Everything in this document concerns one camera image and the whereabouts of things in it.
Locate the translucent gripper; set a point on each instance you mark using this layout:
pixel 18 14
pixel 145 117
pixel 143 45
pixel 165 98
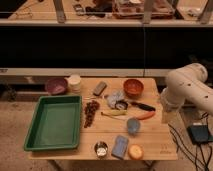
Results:
pixel 169 113

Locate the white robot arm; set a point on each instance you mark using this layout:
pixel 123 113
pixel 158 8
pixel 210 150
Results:
pixel 186 83

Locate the white stacked cups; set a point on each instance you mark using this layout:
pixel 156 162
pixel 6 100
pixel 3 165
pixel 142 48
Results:
pixel 74 82

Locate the orange carrot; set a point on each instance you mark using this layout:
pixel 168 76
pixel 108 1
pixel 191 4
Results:
pixel 145 116

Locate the black foot pedal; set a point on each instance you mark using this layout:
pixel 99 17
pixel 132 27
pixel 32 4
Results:
pixel 199 134

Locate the orange bowl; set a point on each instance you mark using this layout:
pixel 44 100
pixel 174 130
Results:
pixel 133 88

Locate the wooden table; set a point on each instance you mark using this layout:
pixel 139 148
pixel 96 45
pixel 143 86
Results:
pixel 154 137

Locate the orange fruit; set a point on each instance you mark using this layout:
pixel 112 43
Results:
pixel 135 152

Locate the round black tape measure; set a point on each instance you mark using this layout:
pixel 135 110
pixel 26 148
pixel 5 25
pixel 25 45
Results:
pixel 121 105

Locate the yellow banana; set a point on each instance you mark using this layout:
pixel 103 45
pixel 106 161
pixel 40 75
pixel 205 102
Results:
pixel 114 112

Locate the crumpled plastic bag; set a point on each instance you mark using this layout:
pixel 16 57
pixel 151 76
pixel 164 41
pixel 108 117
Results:
pixel 114 97

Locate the blue sponge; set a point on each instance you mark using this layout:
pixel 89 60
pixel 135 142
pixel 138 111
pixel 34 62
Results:
pixel 120 146

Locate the grey sponge block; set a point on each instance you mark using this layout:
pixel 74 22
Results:
pixel 99 88

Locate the small metal cup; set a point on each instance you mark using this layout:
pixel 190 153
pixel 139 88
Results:
pixel 101 149

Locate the bunch of red grapes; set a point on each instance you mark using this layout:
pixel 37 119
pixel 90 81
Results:
pixel 90 110

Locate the green plastic tray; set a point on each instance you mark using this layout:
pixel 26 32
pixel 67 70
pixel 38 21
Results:
pixel 55 124

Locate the purple bowl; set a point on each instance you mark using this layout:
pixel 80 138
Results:
pixel 56 86

